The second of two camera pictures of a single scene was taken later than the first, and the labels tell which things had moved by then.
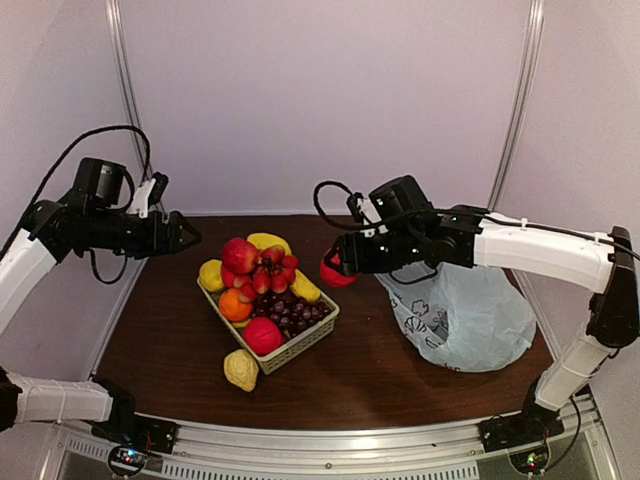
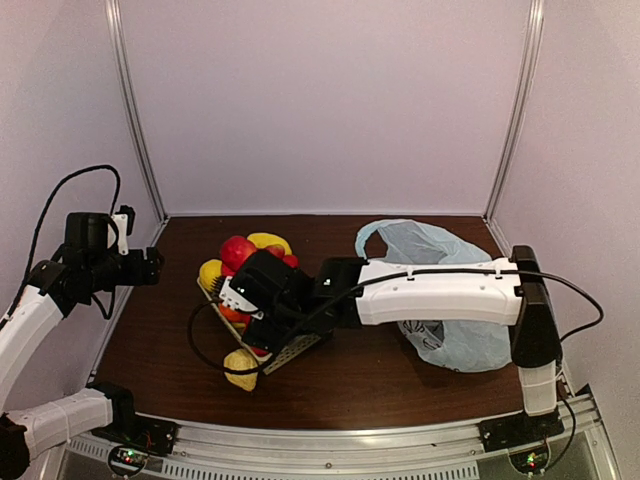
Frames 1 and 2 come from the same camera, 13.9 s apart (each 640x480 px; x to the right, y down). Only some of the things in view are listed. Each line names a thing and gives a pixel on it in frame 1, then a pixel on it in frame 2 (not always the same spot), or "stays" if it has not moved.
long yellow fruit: x=265 y=240 stays
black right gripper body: x=402 y=248 to x=262 y=335
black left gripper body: x=106 y=232 to x=103 y=274
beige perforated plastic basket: x=292 y=346 stays
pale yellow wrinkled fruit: x=241 y=369 stays
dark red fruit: x=239 y=256 stays
